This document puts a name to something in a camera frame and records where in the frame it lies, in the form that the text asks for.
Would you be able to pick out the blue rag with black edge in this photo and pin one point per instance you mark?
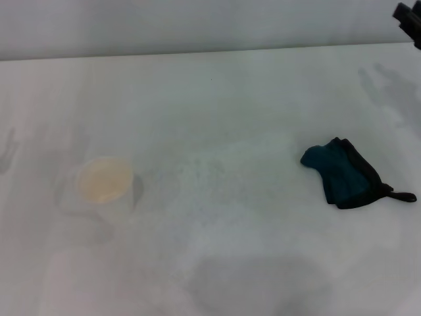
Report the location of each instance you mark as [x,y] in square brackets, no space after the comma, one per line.
[342,174]

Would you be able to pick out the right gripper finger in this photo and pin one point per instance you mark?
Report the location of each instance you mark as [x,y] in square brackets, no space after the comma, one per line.
[411,19]

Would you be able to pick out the white paper cup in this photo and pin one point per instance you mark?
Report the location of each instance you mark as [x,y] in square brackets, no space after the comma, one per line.
[103,181]

